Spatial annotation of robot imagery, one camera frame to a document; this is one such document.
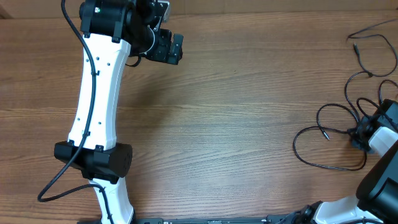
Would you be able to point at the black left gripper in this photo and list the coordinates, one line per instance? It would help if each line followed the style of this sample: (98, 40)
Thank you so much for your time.
(161, 53)

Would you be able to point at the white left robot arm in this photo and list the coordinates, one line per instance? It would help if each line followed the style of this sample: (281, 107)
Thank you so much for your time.
(112, 32)

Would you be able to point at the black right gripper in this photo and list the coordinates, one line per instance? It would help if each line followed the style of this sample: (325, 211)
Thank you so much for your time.
(357, 142)

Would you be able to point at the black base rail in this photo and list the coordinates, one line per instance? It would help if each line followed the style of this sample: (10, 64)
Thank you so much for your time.
(270, 219)

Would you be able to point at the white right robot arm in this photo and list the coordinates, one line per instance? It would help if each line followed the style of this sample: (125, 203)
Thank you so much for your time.
(376, 196)

